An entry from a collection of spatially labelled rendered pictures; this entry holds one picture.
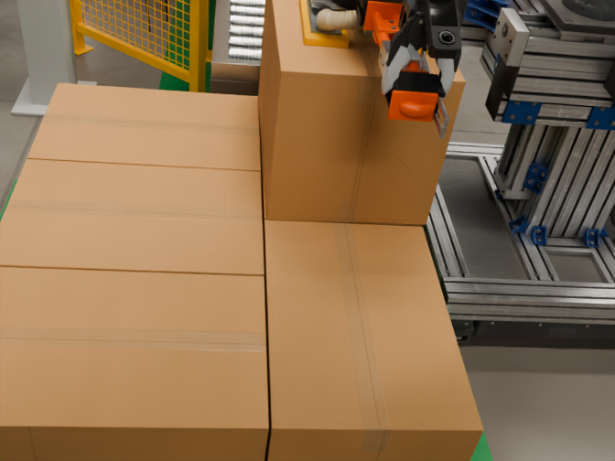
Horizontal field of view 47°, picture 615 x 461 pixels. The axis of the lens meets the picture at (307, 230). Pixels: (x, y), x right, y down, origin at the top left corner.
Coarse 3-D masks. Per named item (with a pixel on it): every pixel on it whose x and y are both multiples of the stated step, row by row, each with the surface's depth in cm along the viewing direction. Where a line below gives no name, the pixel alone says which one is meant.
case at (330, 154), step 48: (288, 0) 176; (288, 48) 155; (336, 48) 158; (288, 96) 151; (336, 96) 152; (384, 96) 153; (288, 144) 159; (336, 144) 160; (384, 144) 161; (432, 144) 162; (288, 192) 168; (336, 192) 169; (384, 192) 170; (432, 192) 171
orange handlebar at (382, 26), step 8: (376, 16) 139; (392, 16) 141; (376, 24) 135; (384, 24) 136; (392, 24) 136; (376, 32) 135; (384, 32) 134; (376, 40) 136; (416, 64) 125; (400, 104) 114; (408, 104) 114; (416, 104) 114; (424, 104) 114; (432, 104) 115; (408, 112) 114; (416, 112) 114; (424, 112) 114
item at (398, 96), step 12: (408, 72) 119; (420, 72) 120; (396, 84) 115; (408, 84) 116; (420, 84) 116; (432, 84) 116; (396, 96) 113; (408, 96) 114; (420, 96) 114; (432, 96) 114; (396, 108) 115; (408, 120) 116; (420, 120) 117
